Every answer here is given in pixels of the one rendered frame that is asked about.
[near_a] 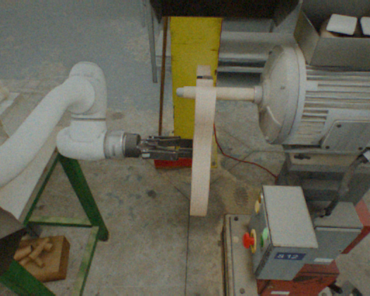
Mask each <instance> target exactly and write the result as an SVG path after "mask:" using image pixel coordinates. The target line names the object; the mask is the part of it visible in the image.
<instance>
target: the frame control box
mask: <svg viewBox="0 0 370 296"><path fill-rule="evenodd" d="M259 193H262V195H263V202H262V205H259V202H258V213H256V212H255V211H256V208H255V207H254V211H253V213H252V217H251V219H250V221H249V225H248V226H249V236H250V237H252V238H254V244H253V245H250V250H251V256H252V267H253V274H254V276H255V278H256V279H265V280H268V279H277V280H292V279H293V278H294V276H295V275H296V274H297V273H298V272H299V271H300V270H301V268H302V267H303V266H304V265H305V264H306V263H307V261H308V260H309V259H310V258H311V256H312V255H313V254H314V252H315V251H316V250H317V249H318V245H317V243H316V236H315V233H314V229H313V227H312V222H311V221H313V220H314V219H315V218H318V217H319V218H321V219H323V218H324V214H325V210H324V209H320V210H318V211H315V212H314V213H312V214H310V215H309V213H308V210H307V207H306V204H305V201H304V195H303V191H302V188H301V187H300V186H289V185H281V186H273V185H263V186H262V188H260V191H259ZM258 196H259V194H258ZM257 201H258V197H257ZM309 216H310V217H309ZM310 219H311V220H310ZM265 227H268V229H269V239H268V240H265V238H264V246H263V247H261V245H260V241H259V238H260V235H261V234H262V235H263V237H264V229H265Z"/></svg>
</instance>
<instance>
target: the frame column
mask: <svg viewBox="0 0 370 296"><path fill-rule="evenodd" d="M344 174H345V173H334V172H317V171H289V170H288V165H287V162H286V160H285V162H284V164H283V167H282V169H281V172H280V175H279V176H278V179H277V182H276V185H275V186H281V185H283V180H284V176H285V175H297V176H298V177H299V179H312V180H342V179H343V176H344ZM347 188H348V193H347V194H346V195H345V196H344V197H343V198H340V202H352V203H353V204H354V207H356V204H357V203H358V202H359V201H360V200H361V199H362V197H363V196H364V195H365V194H366V193H367V192H368V191H369V189H370V174H366V173H353V175H352V177H351V179H350V181H349V183H348V184H347ZM333 198H334V197H308V196H304V200H305V202H306V203H307V202H308V201H325V202H332V200H333Z"/></svg>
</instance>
